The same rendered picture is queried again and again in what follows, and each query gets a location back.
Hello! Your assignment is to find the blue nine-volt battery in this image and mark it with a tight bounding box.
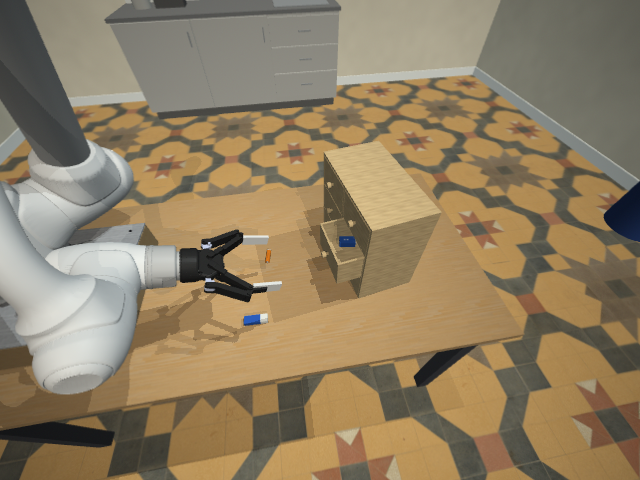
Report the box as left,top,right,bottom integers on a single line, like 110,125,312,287
339,236,356,247

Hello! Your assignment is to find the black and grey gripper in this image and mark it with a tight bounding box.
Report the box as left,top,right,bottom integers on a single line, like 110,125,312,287
180,229,282,302

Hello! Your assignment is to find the blue and white eraser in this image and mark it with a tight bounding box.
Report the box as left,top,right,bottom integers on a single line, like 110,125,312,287
244,313,268,326

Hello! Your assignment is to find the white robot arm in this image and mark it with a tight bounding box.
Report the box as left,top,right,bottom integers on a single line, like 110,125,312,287
0,0,180,395

